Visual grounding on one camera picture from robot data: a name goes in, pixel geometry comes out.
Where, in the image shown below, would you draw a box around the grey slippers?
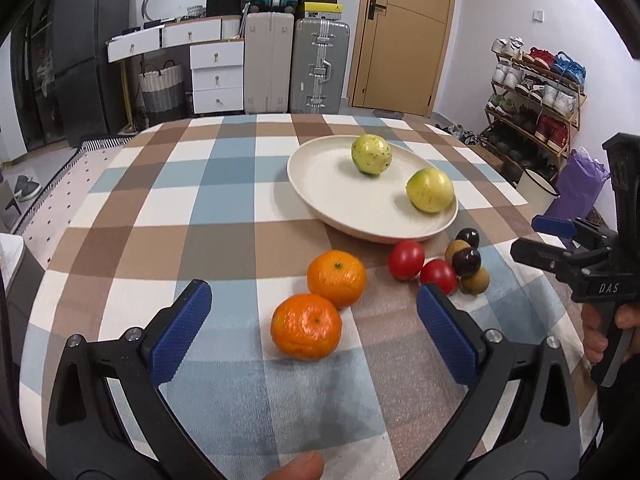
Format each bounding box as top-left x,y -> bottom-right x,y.
14,175 -> 42,202

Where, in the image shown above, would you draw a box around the white drawer desk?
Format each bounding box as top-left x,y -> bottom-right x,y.
106,15 -> 246,116

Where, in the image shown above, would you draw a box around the purple bag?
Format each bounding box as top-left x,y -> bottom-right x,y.
555,147 -> 611,221

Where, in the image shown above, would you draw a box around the plaid tablecloth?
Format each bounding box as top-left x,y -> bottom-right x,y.
17,112 -> 601,480

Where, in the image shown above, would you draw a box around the white bucket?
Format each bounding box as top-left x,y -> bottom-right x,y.
517,167 -> 561,216

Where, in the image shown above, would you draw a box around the brown longan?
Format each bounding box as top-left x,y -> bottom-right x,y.
460,267 -> 490,295
444,240 -> 472,267

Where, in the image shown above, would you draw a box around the black refrigerator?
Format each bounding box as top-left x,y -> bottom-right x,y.
50,0 -> 133,148

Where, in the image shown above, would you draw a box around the yellow white shoebox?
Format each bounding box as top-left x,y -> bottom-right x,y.
300,2 -> 346,22

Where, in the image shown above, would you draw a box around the person's right hand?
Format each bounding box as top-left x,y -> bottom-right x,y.
581,304 -> 640,363

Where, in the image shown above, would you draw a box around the loose floor shoes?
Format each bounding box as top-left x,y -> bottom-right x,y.
435,122 -> 481,147

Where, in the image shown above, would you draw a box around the person's left hand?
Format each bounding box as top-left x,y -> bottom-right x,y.
260,451 -> 325,480

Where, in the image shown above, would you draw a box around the beige suitcase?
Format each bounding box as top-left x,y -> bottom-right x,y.
243,10 -> 295,115

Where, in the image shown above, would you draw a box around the yellow-green citrus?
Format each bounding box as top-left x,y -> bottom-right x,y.
405,167 -> 455,214
350,133 -> 392,177

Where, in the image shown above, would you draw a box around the woven laundry basket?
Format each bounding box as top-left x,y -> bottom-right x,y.
138,60 -> 186,115

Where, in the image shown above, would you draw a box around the cream round plate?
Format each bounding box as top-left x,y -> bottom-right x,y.
286,135 -> 459,245

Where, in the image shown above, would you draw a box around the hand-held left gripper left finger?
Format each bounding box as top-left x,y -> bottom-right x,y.
45,280 -> 223,480

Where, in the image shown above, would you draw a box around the red tomato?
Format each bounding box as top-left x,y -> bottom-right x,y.
388,240 -> 426,281
420,259 -> 458,296

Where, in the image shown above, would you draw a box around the rows of shoes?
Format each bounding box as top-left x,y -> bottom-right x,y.
482,37 -> 587,171

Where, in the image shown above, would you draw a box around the wooden door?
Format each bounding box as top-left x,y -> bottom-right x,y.
347,0 -> 458,116

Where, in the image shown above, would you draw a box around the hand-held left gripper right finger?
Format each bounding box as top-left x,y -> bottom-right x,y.
400,282 -> 583,480

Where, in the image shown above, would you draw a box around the silver suitcase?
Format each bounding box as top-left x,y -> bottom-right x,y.
290,17 -> 351,115

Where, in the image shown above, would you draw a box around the dotted floor rug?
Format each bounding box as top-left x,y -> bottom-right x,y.
20,137 -> 137,257

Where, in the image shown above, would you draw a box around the orange mandarin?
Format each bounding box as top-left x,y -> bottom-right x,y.
270,293 -> 343,361
306,250 -> 367,310

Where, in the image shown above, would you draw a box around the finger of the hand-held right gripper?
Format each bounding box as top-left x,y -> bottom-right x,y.
510,240 -> 618,288
532,215 -> 618,256

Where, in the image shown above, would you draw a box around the wooden shoe rack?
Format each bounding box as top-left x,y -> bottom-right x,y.
479,40 -> 587,182

